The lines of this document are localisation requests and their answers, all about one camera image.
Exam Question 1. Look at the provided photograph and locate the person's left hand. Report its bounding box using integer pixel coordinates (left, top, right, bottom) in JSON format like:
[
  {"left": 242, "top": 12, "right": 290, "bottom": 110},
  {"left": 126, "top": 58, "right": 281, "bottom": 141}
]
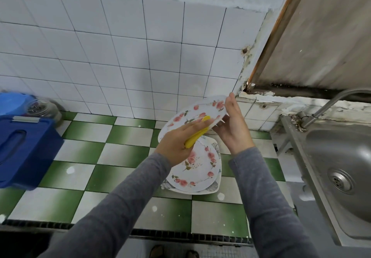
[{"left": 154, "top": 115, "right": 214, "bottom": 167}]

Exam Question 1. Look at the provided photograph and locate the person's right hand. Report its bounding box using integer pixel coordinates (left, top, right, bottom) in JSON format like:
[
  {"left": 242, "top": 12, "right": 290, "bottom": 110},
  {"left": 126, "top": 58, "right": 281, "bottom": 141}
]
[{"left": 213, "top": 93, "right": 256, "bottom": 156}]

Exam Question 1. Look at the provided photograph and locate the person's right forearm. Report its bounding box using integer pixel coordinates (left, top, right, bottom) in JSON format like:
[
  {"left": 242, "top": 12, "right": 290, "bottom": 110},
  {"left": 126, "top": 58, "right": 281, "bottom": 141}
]
[{"left": 231, "top": 146, "right": 320, "bottom": 258}]

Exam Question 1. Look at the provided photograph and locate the metal faucet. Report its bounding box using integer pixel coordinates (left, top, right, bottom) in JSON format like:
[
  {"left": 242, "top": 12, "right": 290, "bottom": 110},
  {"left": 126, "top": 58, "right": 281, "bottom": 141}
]
[{"left": 296, "top": 88, "right": 371, "bottom": 129}]

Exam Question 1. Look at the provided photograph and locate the stainless steel sink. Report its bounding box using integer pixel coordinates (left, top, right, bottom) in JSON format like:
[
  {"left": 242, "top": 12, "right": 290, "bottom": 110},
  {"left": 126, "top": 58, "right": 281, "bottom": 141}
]
[{"left": 271, "top": 116, "right": 371, "bottom": 249}]

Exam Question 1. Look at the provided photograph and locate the glass jar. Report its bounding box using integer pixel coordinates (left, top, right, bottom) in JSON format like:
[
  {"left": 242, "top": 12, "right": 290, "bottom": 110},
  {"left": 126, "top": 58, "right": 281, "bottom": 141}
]
[{"left": 24, "top": 98, "right": 63, "bottom": 125}]

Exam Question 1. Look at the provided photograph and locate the blue plastic box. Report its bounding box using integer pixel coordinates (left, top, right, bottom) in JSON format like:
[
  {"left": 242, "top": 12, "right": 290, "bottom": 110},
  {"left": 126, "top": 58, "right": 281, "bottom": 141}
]
[{"left": 0, "top": 116, "right": 65, "bottom": 191}]

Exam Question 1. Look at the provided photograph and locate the blue plastic bowl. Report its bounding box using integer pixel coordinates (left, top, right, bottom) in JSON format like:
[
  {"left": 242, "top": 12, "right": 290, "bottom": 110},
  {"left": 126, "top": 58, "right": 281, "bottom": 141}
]
[{"left": 0, "top": 91, "right": 37, "bottom": 118}]

